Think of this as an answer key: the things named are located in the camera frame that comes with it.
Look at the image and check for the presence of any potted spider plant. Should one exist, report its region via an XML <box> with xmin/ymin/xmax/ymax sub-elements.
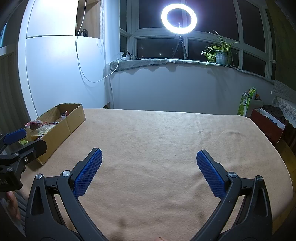
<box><xmin>201</xmin><ymin>30</ymin><xmax>239</xmax><ymax>67</ymax></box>

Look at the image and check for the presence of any person left hand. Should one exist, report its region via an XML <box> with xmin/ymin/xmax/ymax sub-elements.
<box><xmin>6</xmin><ymin>191</ymin><xmax>21</xmax><ymax>220</ymax></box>

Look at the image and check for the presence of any green candy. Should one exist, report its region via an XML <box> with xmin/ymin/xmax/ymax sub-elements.
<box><xmin>18</xmin><ymin>138</ymin><xmax>29</xmax><ymax>146</ymax></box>

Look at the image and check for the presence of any white lace cloth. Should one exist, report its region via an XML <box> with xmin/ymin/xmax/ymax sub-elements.
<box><xmin>273</xmin><ymin>96</ymin><xmax>296</xmax><ymax>128</ymax></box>

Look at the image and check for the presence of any white ring light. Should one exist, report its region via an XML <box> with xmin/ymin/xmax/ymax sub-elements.
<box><xmin>161</xmin><ymin>3</ymin><xmax>198</xmax><ymax>35</ymax></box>

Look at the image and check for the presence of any brown cardboard box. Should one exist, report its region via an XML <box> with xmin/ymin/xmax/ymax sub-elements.
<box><xmin>25</xmin><ymin>103</ymin><xmax>86</xmax><ymax>165</ymax></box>

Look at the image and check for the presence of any red date snack packet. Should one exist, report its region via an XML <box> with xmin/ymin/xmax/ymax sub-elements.
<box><xmin>25</xmin><ymin>120</ymin><xmax>45</xmax><ymax>131</ymax></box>
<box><xmin>61</xmin><ymin>111</ymin><xmax>69</xmax><ymax>120</ymax></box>

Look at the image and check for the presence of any packaged yellow cake slice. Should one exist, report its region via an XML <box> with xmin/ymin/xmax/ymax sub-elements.
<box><xmin>30</xmin><ymin>125</ymin><xmax>54</xmax><ymax>140</ymax></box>

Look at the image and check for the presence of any red storage box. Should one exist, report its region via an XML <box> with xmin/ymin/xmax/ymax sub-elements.
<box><xmin>250</xmin><ymin>108</ymin><xmax>286</xmax><ymax>145</ymax></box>

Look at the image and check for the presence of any green white carton box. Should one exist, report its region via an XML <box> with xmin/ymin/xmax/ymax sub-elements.
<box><xmin>237</xmin><ymin>87</ymin><xmax>257</xmax><ymax>116</ymax></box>

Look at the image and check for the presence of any white hanging cable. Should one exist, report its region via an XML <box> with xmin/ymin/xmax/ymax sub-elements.
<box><xmin>74</xmin><ymin>0</ymin><xmax>121</xmax><ymax>84</ymax></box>

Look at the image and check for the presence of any grey windowsill cloth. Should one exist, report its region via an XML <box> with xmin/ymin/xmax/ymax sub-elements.
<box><xmin>109</xmin><ymin>58</ymin><xmax>274</xmax><ymax>84</ymax></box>

